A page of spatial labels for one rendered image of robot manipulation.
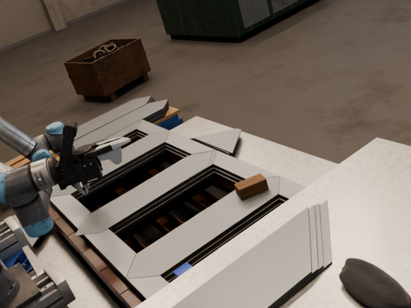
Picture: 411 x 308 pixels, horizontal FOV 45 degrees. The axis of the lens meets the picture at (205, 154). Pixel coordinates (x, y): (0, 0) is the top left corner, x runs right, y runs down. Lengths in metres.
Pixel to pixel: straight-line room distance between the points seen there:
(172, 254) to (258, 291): 0.61
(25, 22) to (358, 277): 12.06
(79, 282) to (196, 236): 0.61
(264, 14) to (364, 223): 6.11
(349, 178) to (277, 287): 0.51
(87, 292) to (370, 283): 1.25
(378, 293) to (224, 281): 0.38
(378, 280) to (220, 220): 0.81
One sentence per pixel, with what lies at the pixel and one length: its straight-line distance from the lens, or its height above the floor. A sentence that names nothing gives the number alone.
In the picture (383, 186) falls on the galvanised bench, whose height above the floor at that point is 1.05.
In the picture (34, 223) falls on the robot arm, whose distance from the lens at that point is 1.36.
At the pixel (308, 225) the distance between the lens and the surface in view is 1.41.
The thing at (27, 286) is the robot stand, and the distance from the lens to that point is 1.68.
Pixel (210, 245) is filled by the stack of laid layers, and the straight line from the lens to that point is 1.80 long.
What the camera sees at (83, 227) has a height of 0.87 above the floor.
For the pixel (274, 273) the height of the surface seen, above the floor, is 1.07.
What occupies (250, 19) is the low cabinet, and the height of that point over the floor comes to 0.25.
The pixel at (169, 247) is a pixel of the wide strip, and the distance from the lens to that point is 1.84.
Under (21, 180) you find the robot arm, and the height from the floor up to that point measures 1.45.
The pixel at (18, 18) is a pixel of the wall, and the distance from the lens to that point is 12.84.
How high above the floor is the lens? 1.94
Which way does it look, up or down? 27 degrees down
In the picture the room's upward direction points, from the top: 17 degrees counter-clockwise
